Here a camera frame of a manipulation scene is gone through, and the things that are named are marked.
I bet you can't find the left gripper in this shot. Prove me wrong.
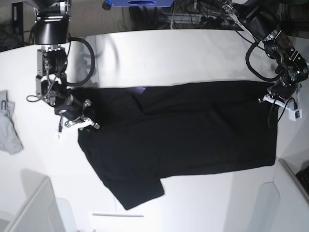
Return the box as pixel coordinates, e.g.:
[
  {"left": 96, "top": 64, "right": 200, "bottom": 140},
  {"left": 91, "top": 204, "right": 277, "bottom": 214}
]
[{"left": 258, "top": 82, "right": 301, "bottom": 114}]

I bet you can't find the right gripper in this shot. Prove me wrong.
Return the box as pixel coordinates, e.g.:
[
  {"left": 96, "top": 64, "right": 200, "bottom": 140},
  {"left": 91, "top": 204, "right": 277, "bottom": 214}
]
[{"left": 55, "top": 95, "right": 99, "bottom": 130}]

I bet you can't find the black T-shirt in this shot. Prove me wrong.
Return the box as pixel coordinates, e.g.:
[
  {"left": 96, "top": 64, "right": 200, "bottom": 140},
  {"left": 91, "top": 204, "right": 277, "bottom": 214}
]
[{"left": 73, "top": 81, "right": 277, "bottom": 210}]

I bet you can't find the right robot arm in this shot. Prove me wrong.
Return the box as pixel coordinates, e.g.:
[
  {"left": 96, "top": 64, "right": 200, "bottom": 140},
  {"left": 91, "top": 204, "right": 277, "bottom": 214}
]
[{"left": 27, "top": 0, "right": 100, "bottom": 131}]

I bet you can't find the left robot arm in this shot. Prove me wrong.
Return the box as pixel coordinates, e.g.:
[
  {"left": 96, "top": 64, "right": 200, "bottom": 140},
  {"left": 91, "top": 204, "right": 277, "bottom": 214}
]
[{"left": 221, "top": 0, "right": 309, "bottom": 119}]

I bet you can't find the grey cloth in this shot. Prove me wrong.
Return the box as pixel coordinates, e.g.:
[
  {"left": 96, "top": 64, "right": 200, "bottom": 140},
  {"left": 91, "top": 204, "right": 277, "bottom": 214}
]
[{"left": 0, "top": 90, "right": 24, "bottom": 155}]

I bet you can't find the black keyboard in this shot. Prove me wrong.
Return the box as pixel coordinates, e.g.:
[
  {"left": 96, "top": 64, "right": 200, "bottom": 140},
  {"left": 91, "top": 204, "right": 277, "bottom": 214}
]
[{"left": 296, "top": 167, "right": 309, "bottom": 193}]

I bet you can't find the white monitor back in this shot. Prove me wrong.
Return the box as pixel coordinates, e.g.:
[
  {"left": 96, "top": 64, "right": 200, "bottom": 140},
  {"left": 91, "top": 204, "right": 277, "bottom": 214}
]
[{"left": 4, "top": 177, "right": 78, "bottom": 232}]

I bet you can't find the blue box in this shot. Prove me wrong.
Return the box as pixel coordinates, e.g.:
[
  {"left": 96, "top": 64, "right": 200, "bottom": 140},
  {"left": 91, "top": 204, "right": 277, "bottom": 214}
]
[{"left": 111, "top": 0, "right": 174, "bottom": 7}]

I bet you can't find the white partition panel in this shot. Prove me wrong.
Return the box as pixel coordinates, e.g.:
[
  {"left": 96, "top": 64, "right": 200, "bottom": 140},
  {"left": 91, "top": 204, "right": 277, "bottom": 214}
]
[{"left": 248, "top": 159, "right": 309, "bottom": 232}]

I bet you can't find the white power strip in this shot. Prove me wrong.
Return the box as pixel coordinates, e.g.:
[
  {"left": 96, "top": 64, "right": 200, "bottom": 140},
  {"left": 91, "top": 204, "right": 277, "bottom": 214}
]
[{"left": 166, "top": 13, "right": 230, "bottom": 28}]

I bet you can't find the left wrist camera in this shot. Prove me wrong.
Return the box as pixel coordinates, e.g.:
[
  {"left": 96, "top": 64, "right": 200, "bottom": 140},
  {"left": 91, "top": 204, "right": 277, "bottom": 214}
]
[{"left": 288, "top": 108, "right": 302, "bottom": 122}]

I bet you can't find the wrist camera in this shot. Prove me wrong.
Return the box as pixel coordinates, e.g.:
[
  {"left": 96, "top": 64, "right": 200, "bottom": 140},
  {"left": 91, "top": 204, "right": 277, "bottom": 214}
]
[
  {"left": 55, "top": 131, "right": 68, "bottom": 145},
  {"left": 288, "top": 108, "right": 302, "bottom": 122}
]

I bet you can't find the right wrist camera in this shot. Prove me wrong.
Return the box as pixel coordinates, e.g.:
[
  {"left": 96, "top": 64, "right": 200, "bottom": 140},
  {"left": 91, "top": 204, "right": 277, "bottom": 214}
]
[{"left": 55, "top": 131, "right": 68, "bottom": 145}]

